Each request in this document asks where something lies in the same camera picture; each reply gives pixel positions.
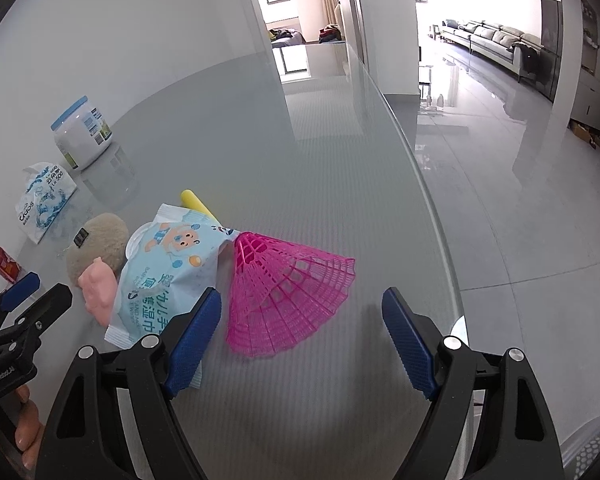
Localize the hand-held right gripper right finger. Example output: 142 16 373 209
381 287 566 480

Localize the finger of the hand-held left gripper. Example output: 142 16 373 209
10 282 74 342
2 271 42 311

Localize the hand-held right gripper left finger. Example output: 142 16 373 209
35 287 223 480

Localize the light blue wet wipes pack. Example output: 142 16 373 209
104 202 242 390

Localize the beige plush toy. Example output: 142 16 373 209
65 212 131 328

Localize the pink mesh cone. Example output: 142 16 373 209
225 231 357 358

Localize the yellow plastic stick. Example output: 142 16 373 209
180 189 221 221

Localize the grey perforated basket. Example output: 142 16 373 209
562 420 600 480

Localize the person's left hand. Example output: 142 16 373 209
12 385 46 468

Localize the small red carton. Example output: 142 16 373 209
0 245 21 283

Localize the white and blue tissue pack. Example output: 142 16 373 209
14 161 77 245

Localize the white canister with blue lid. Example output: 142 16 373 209
50 96 113 172

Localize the cardboard box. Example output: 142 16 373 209
570 120 600 149

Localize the dark jacket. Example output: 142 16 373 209
512 42 544 81

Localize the bed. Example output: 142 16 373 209
269 27 306 49

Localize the grey sofa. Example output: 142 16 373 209
440 19 546 81

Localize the bedroom door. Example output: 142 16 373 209
337 0 367 61

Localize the wall shelf unit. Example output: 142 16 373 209
577 0 600 117

